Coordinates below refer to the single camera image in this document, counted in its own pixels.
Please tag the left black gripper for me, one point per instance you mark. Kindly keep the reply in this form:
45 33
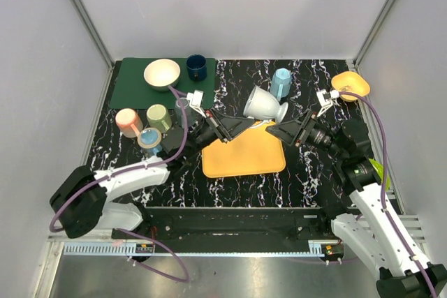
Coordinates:
216 125

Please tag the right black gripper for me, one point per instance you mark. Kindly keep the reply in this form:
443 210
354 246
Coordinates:
289 131

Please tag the white footed mug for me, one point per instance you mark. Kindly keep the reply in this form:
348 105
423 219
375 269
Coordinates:
262 105

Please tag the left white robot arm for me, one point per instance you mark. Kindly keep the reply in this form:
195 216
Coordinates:
87 199

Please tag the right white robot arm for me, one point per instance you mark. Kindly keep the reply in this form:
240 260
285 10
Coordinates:
399 267

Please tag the clear glass mug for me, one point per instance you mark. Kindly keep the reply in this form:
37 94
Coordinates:
184 113

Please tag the dark blue mug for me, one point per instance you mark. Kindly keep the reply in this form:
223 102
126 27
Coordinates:
196 66

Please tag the light green mug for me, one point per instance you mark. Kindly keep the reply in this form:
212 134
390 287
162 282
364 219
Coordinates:
158 117

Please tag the beige mug blue inside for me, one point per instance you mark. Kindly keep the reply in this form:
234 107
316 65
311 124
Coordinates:
149 141

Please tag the pink mug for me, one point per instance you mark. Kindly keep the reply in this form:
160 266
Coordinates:
128 122

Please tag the orange rectangular tray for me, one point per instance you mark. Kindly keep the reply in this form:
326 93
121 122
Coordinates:
255 151

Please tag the orange square dish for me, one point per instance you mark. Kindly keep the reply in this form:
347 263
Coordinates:
350 81

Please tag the cream bowl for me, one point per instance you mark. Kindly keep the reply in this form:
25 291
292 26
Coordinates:
161 74

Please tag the lime green plate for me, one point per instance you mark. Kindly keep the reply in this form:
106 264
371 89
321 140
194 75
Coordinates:
378 167

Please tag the dark green mat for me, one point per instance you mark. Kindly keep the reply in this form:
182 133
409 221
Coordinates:
132 91

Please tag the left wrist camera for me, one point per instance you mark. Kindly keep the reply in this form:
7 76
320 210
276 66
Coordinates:
195 101

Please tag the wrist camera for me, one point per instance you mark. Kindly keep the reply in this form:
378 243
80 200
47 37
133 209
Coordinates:
326 100
195 101

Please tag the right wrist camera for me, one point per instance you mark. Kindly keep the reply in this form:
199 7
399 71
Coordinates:
326 100

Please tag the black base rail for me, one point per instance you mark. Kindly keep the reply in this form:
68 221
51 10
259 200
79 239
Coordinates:
296 223

